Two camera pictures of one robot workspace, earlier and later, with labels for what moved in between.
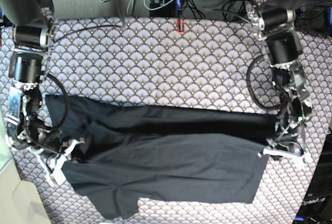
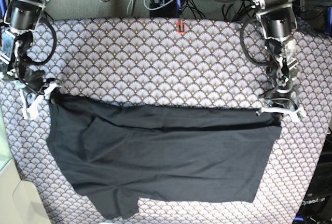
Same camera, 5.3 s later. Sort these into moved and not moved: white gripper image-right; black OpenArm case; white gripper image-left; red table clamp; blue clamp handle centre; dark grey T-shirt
Moved: white gripper image-right; white gripper image-left
Not moved: red table clamp; dark grey T-shirt; blue clamp handle centre; black OpenArm case
